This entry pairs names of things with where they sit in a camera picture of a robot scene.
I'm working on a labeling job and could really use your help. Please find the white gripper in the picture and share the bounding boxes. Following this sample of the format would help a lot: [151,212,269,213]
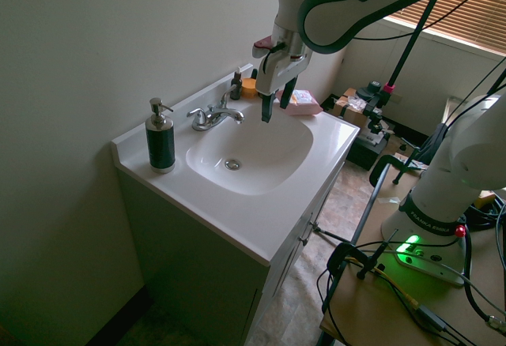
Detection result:
[255,51,312,125]

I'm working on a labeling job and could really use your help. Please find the dark sanitizer dispenser chrome pump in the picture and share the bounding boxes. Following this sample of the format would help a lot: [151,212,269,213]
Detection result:
[145,97,176,175]

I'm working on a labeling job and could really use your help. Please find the pink wipes pack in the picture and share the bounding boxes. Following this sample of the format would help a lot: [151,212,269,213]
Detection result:
[275,88,323,117]

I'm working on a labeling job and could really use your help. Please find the orange round jar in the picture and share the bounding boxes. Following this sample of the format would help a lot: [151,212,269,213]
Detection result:
[240,77,260,100]

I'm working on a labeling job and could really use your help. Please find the brown dropper bottle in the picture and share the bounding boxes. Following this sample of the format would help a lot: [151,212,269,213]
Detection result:
[230,68,244,101]

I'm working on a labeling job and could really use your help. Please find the chrome sink faucet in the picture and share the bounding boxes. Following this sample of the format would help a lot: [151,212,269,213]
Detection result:
[186,85,246,132]

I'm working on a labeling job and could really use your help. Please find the cardboard box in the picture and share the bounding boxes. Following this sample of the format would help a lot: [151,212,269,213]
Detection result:
[333,87,375,128]

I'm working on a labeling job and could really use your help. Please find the black equipment case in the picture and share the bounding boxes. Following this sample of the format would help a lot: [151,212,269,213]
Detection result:
[346,135,391,171]

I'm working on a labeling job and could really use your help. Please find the white bathroom vanity with sink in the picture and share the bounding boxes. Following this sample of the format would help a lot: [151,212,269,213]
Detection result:
[111,62,361,346]

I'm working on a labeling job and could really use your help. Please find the black C-clamp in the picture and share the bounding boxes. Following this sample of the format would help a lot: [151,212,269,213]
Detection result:
[326,230,401,284]
[369,155,429,187]

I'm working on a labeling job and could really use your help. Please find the dark grey cloth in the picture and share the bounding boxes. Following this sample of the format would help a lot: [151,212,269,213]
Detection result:
[417,122,452,166]

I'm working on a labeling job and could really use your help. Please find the brown window blinds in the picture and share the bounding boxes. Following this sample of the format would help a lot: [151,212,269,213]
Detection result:
[385,0,506,57]

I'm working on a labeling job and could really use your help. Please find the wooden robot table board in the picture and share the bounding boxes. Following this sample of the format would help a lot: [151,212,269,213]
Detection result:
[319,162,506,346]

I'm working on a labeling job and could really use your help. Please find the red and white wrist camera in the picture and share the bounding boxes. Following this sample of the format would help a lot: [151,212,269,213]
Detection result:
[252,36,286,60]

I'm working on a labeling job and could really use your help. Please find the black camera stand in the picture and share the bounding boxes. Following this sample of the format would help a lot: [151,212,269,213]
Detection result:
[353,0,440,153]

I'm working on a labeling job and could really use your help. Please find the yellow cable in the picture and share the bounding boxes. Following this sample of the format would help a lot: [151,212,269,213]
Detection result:
[371,265,422,311]

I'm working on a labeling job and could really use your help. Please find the grey cable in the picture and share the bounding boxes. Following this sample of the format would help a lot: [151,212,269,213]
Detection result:
[353,247,506,329]

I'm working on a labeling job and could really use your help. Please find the black cable adapter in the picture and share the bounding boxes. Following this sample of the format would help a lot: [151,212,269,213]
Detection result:
[413,303,451,334]

